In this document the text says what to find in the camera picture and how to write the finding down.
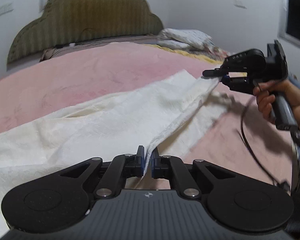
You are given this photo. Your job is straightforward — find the olive quilted headboard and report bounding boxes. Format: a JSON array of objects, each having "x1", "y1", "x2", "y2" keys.
[{"x1": 7, "y1": 0, "x2": 164, "y2": 64}]

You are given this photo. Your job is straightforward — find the white printed quilt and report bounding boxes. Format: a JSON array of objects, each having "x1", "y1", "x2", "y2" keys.
[{"x1": 157, "y1": 28, "x2": 231, "y2": 59}]

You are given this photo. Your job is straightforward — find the yellow bed sheet edge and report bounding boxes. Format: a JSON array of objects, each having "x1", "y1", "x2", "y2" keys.
[{"x1": 145, "y1": 44, "x2": 225, "y2": 70}]

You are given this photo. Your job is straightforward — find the pink bed blanket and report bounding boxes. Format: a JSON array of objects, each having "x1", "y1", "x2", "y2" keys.
[{"x1": 0, "y1": 43, "x2": 293, "y2": 181}]

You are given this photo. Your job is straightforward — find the person right hand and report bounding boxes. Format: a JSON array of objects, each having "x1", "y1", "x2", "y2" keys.
[{"x1": 253, "y1": 80, "x2": 300, "y2": 128}]

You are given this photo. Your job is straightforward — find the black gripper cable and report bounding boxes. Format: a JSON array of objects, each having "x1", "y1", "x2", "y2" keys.
[{"x1": 236, "y1": 86, "x2": 300, "y2": 193}]

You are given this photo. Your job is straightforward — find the white textured pants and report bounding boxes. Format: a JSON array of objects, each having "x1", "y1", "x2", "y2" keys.
[{"x1": 0, "y1": 70, "x2": 231, "y2": 237}]

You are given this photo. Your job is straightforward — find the striped brown pillow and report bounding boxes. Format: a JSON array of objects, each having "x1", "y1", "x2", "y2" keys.
[{"x1": 40, "y1": 35, "x2": 157, "y2": 62}]

